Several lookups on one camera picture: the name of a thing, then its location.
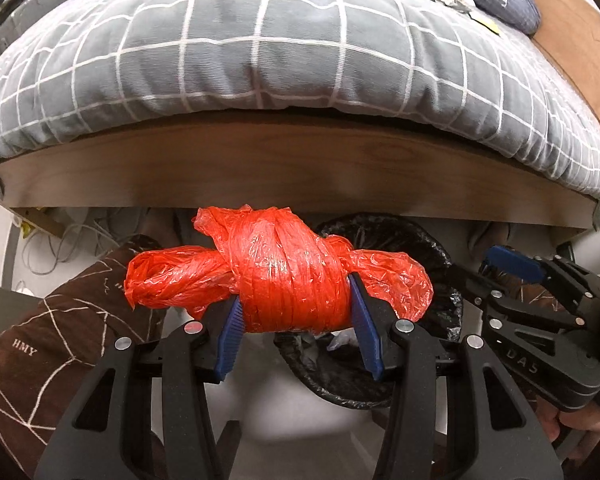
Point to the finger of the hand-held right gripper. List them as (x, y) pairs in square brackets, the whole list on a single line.
[(517, 262), (480, 290)]

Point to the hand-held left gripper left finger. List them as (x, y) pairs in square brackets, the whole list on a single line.
[(230, 340)]

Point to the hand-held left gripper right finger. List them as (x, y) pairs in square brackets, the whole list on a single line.
[(367, 330)]

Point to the trash bin with black liner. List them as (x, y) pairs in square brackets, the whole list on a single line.
[(330, 390)]

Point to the red plastic bag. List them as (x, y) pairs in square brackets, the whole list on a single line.
[(280, 270)]

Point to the person's right hand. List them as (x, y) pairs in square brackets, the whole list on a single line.
[(585, 417)]

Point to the person's left leg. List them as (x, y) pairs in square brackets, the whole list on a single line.
[(55, 335)]

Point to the wooden headboard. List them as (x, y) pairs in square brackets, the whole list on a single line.
[(580, 60)]

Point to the grey cabinet door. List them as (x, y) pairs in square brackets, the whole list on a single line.
[(5, 310)]

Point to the bed with grey checked sheet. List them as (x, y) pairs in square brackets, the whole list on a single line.
[(280, 60)]

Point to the grey suitcase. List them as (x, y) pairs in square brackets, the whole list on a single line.
[(25, 15)]

